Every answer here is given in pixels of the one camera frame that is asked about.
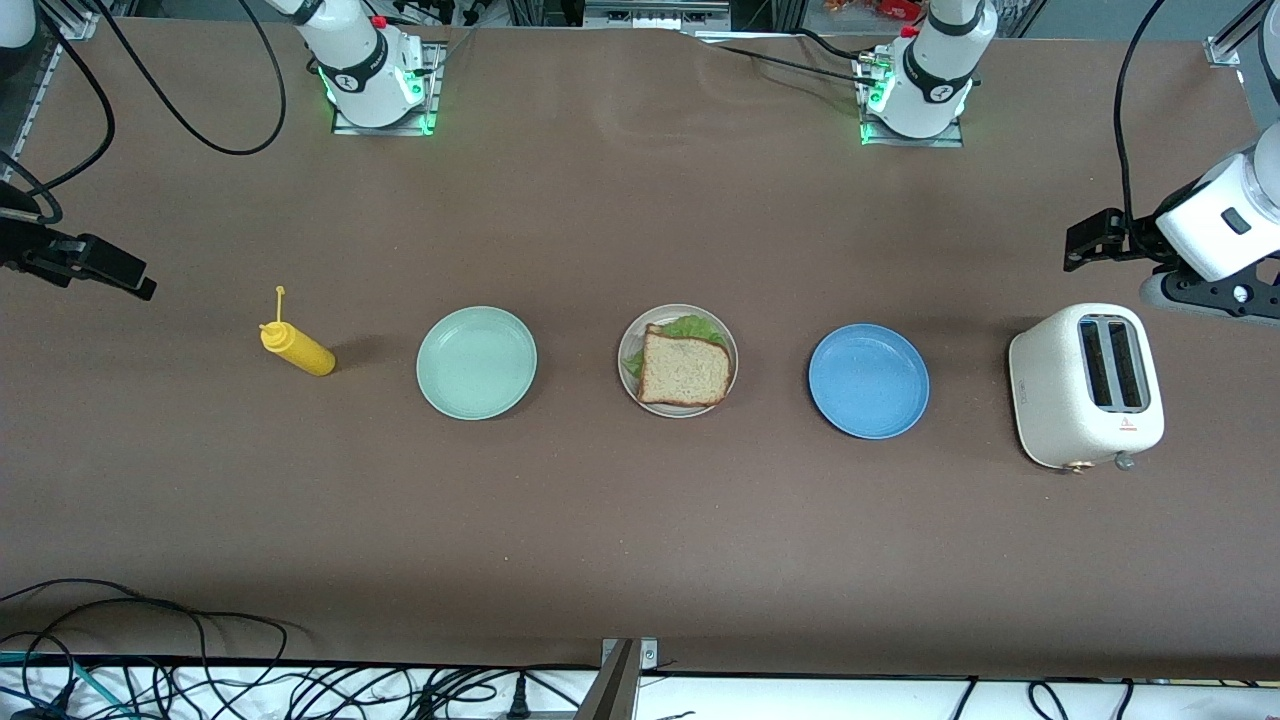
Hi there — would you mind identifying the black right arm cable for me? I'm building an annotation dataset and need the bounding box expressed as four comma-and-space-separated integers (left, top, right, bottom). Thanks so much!
0, 0, 289, 226

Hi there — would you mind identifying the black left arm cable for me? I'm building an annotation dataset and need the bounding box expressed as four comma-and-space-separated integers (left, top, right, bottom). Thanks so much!
1114, 0, 1169, 236

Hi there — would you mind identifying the grey equipment box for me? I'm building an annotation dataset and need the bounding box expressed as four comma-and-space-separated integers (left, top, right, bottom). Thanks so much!
585, 0, 731, 29

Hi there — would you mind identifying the white toaster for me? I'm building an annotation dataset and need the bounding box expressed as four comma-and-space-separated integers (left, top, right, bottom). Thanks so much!
1008, 303, 1166, 473

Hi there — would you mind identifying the grey metal bracket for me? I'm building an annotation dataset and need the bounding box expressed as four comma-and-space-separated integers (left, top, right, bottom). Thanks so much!
575, 638, 659, 720

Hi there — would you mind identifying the beige plate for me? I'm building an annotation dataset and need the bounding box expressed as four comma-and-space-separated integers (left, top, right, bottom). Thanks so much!
617, 303, 739, 419

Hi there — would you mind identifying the pale green plate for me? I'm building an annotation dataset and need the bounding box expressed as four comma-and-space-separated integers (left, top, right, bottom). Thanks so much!
416, 305, 538, 421

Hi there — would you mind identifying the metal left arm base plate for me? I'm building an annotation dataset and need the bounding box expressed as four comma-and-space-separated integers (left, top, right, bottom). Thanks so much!
858, 55, 966, 149

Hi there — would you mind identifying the teal cable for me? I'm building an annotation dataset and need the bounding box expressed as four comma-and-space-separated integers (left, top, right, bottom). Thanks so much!
0, 650, 136, 719

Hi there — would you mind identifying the aluminium frame profile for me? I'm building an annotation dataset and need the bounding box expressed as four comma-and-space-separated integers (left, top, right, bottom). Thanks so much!
1205, 0, 1280, 69
0, 0, 101, 191

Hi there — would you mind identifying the black cable tangle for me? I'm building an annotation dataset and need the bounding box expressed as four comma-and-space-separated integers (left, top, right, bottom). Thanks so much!
150, 660, 601, 720

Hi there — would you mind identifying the yellow squeeze bottle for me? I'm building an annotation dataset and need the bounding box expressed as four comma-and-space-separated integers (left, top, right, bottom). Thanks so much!
259, 288, 337, 378

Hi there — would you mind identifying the blue plate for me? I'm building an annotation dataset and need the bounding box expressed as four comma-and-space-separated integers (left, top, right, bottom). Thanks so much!
808, 322, 931, 440

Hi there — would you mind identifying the brown bread slice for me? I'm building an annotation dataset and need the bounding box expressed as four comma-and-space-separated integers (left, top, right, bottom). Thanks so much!
638, 325, 732, 408

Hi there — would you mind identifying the black cable at arm base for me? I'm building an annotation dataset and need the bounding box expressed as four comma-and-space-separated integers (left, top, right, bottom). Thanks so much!
690, 30, 881, 86

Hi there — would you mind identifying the green lettuce leaf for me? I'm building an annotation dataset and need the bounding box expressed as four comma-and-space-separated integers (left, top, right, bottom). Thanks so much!
622, 314, 731, 379

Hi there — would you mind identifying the long looping black cable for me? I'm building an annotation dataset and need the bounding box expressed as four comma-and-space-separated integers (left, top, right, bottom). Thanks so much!
0, 578, 306, 696

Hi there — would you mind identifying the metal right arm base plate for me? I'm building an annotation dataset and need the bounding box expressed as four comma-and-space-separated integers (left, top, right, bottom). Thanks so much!
330, 40, 443, 136

